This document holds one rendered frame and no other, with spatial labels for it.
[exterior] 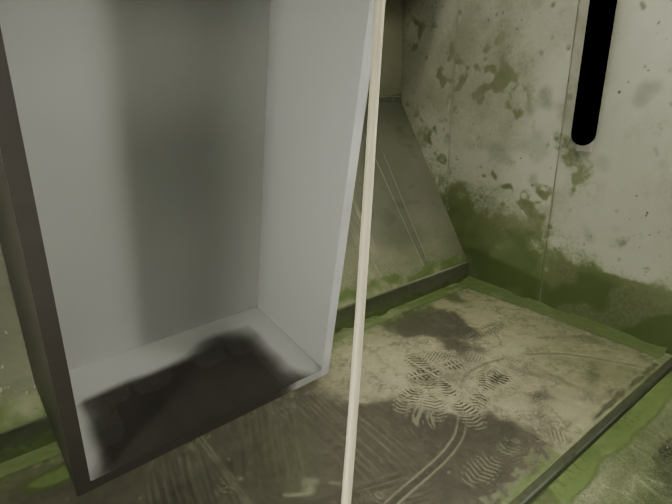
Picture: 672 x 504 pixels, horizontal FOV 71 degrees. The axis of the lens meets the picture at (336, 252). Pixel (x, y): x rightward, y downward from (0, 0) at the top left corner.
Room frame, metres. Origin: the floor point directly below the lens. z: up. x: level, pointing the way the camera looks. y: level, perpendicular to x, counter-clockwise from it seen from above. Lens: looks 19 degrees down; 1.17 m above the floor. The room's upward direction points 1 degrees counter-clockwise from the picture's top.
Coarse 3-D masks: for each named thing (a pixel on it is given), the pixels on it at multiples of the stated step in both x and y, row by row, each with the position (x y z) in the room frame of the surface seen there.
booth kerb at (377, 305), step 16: (448, 272) 2.51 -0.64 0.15; (464, 272) 2.61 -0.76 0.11; (400, 288) 2.28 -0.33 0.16; (416, 288) 2.35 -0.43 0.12; (432, 288) 2.43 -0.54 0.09; (352, 304) 2.08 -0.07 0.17; (368, 304) 2.14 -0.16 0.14; (384, 304) 2.21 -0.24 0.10; (400, 304) 2.28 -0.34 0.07; (336, 320) 2.02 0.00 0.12; (352, 320) 2.08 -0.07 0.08; (0, 432) 1.22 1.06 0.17; (16, 432) 1.24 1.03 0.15; (32, 432) 1.26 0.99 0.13; (48, 432) 1.28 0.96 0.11; (0, 448) 1.21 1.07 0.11; (16, 448) 1.23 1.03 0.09; (32, 448) 1.25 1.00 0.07
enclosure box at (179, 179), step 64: (0, 0) 0.87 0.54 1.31; (64, 0) 0.93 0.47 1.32; (128, 0) 1.00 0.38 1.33; (192, 0) 1.08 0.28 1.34; (256, 0) 1.17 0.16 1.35; (320, 0) 1.06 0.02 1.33; (0, 64) 0.58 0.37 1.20; (64, 64) 0.94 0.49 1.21; (128, 64) 1.01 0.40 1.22; (192, 64) 1.10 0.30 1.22; (256, 64) 1.20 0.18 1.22; (320, 64) 1.06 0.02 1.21; (0, 128) 0.58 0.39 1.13; (64, 128) 0.94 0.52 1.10; (128, 128) 1.02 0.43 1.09; (192, 128) 1.11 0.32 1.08; (256, 128) 1.23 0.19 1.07; (320, 128) 1.07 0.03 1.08; (0, 192) 0.68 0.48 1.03; (64, 192) 0.95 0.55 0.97; (128, 192) 1.04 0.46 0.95; (192, 192) 1.14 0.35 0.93; (256, 192) 1.26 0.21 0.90; (320, 192) 1.07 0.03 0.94; (64, 256) 0.96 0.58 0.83; (128, 256) 1.05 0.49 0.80; (192, 256) 1.16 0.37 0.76; (256, 256) 1.29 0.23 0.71; (320, 256) 1.08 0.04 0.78; (64, 320) 0.97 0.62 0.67; (128, 320) 1.07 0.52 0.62; (192, 320) 1.19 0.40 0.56; (256, 320) 1.26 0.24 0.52; (320, 320) 1.08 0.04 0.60; (64, 384) 0.65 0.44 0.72; (128, 384) 0.96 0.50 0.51; (192, 384) 0.98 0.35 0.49; (256, 384) 1.00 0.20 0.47; (64, 448) 0.69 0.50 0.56; (128, 448) 0.79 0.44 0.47
